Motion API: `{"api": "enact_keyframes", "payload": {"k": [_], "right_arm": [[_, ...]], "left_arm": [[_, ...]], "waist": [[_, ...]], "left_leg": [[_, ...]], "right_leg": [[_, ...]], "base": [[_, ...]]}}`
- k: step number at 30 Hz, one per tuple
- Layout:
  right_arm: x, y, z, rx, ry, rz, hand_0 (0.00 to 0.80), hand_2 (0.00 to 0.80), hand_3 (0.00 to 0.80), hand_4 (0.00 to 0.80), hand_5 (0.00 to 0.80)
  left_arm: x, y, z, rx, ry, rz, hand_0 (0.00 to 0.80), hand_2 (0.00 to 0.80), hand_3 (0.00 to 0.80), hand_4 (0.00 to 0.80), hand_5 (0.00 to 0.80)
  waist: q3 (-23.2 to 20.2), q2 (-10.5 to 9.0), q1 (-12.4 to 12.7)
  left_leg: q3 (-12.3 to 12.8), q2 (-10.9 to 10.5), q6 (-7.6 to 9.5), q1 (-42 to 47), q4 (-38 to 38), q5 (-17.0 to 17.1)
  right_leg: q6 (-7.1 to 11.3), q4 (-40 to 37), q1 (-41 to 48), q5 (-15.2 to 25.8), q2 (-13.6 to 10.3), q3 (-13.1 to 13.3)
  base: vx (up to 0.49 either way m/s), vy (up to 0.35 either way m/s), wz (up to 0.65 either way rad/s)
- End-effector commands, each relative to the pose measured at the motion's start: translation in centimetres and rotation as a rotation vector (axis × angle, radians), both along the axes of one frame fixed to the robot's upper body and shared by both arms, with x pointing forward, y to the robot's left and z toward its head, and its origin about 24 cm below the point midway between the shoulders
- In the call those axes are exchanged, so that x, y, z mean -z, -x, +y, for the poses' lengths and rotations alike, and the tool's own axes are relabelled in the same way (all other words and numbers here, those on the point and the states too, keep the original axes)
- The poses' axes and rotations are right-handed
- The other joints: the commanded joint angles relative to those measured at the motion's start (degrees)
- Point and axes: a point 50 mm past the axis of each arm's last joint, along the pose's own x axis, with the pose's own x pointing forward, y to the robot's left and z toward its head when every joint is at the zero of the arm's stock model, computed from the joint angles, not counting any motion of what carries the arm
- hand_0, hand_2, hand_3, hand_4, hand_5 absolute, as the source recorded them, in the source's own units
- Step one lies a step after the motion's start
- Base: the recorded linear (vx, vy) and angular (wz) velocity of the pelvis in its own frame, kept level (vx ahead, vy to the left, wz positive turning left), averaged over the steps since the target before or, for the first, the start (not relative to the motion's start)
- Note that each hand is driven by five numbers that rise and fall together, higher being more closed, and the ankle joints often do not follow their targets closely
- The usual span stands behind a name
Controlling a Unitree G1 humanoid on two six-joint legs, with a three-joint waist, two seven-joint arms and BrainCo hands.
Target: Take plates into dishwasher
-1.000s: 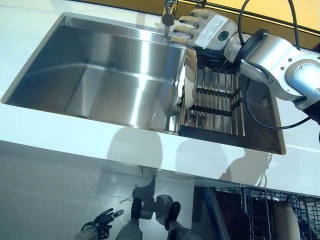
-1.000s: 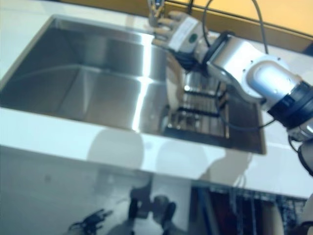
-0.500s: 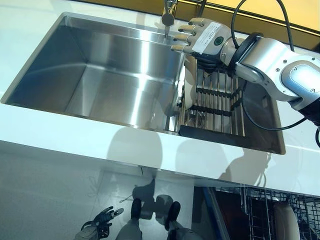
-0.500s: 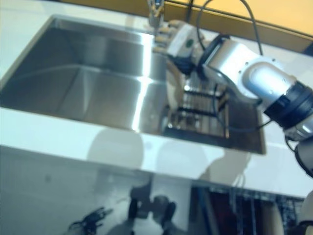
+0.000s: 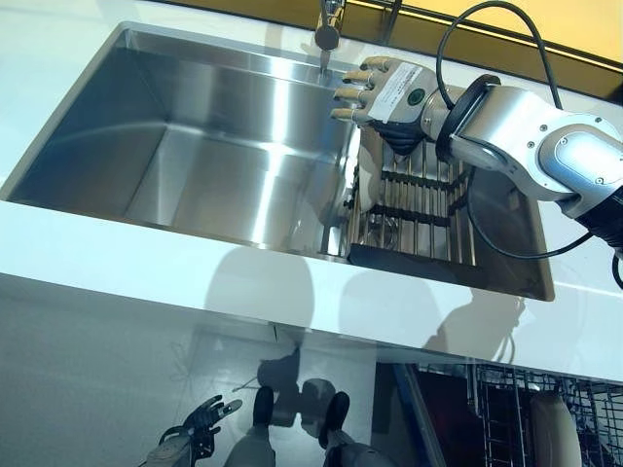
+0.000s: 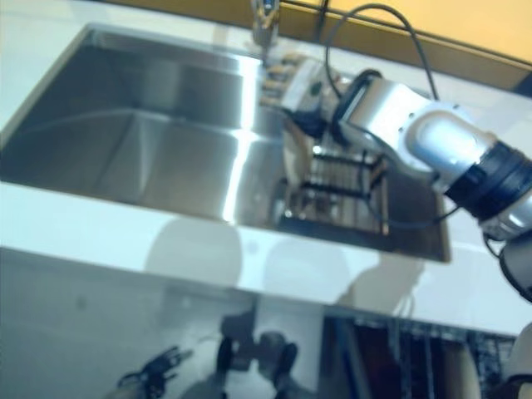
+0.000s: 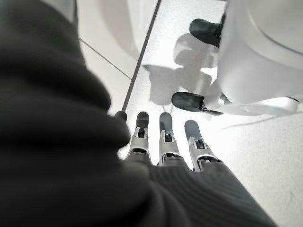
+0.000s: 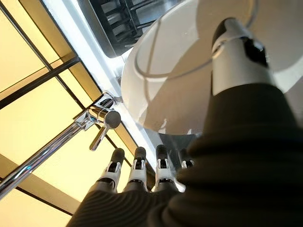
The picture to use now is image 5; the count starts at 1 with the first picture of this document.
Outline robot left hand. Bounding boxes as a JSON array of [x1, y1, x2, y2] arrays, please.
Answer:
[[186, 394, 245, 457]]

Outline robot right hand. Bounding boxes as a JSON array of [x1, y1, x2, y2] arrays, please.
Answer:
[[329, 54, 453, 158]]

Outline beige round plate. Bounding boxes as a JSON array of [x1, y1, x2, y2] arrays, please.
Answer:
[[354, 144, 386, 214], [527, 387, 584, 467]]

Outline robot left leg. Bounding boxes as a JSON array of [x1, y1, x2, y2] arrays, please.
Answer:
[[225, 385, 277, 467]]

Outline robot leg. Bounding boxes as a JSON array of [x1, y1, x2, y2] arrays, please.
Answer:
[[225, 385, 277, 467], [317, 390, 391, 467]]

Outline chrome gooseneck kitchen faucet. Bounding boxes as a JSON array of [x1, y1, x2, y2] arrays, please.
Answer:
[[312, 0, 349, 85]]

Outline robot right leg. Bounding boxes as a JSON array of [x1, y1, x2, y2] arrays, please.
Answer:
[[317, 390, 391, 467]]

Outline white cabinet door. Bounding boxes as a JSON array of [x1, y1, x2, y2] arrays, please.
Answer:
[[0, 270, 279, 467], [274, 322, 393, 393]]

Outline black dish drying rack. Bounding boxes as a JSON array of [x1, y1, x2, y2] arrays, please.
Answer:
[[347, 139, 482, 272]]

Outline stainless steel sink basin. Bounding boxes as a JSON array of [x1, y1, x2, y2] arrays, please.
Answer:
[[3, 20, 557, 304]]

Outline thin black cable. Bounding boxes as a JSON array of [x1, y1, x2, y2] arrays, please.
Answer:
[[434, 0, 594, 260], [609, 241, 623, 289]]

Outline dishwasher wire rack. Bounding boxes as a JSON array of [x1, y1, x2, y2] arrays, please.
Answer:
[[470, 363, 623, 467]]

